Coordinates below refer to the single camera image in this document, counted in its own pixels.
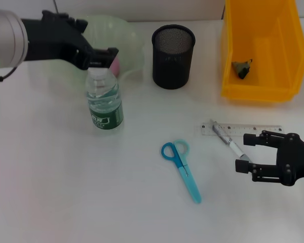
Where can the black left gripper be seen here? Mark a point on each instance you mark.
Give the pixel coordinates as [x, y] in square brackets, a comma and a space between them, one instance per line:
[55, 40]

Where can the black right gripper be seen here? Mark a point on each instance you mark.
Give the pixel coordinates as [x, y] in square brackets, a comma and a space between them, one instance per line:
[299, 159]

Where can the pink toy peach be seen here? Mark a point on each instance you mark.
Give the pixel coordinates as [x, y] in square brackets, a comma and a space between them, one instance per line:
[115, 67]

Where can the clear green-label water bottle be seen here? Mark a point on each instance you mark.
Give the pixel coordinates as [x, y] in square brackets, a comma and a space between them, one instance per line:
[104, 116]

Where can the green plastic wrapper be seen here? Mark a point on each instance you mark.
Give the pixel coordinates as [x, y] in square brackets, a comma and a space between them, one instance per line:
[242, 68]

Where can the white grey ballpoint pen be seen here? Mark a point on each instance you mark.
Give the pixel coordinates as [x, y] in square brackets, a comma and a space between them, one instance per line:
[233, 146]

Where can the transparent plastic ruler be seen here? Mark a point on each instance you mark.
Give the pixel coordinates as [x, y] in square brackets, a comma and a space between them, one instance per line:
[243, 127]

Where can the translucent green fruit plate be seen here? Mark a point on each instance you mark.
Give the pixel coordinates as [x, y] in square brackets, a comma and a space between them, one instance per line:
[124, 38]

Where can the blue scissors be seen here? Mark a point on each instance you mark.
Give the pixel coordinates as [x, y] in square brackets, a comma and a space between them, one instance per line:
[185, 174]

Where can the black mesh pen holder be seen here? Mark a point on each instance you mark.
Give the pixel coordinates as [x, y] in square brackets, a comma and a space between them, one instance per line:
[172, 68]

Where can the yellow plastic bin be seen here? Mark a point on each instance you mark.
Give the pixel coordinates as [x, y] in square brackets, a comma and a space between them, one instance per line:
[281, 83]

